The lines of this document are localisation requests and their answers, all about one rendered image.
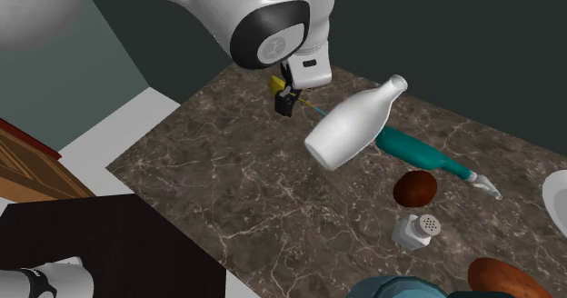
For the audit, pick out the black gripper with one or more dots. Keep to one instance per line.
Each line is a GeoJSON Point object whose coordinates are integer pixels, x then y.
{"type": "Point", "coordinates": [285, 104]}

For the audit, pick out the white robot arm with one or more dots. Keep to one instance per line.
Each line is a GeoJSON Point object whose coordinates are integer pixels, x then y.
{"type": "Point", "coordinates": [186, 4]}

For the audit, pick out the white bottle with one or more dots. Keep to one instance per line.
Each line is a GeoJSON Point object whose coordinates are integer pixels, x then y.
{"type": "Point", "coordinates": [350, 126]}

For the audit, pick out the teal bottle with silver tip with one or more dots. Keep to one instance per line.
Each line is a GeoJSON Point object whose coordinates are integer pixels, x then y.
{"type": "Point", "coordinates": [412, 151]}

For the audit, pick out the dark brown round fruit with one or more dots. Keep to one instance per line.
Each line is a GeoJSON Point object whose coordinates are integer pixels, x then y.
{"type": "Point", "coordinates": [415, 189]}

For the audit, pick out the white salt shaker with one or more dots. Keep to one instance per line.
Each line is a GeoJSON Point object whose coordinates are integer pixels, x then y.
{"type": "Point", "coordinates": [412, 234]}

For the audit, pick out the blue-grey bowl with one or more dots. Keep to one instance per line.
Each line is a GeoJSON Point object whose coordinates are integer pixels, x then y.
{"type": "Point", "coordinates": [394, 288]}

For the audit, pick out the black robot stand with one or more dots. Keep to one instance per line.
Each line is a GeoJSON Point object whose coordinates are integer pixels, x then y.
{"type": "Point", "coordinates": [110, 244]}

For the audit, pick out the wooden cabinet with red top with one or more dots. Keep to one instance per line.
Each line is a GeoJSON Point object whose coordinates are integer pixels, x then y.
{"type": "Point", "coordinates": [31, 173]}

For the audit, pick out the brown potato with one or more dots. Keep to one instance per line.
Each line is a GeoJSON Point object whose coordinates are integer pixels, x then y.
{"type": "Point", "coordinates": [505, 279]}

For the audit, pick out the white plate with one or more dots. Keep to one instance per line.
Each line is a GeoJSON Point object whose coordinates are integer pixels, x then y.
{"type": "Point", "coordinates": [557, 199]}

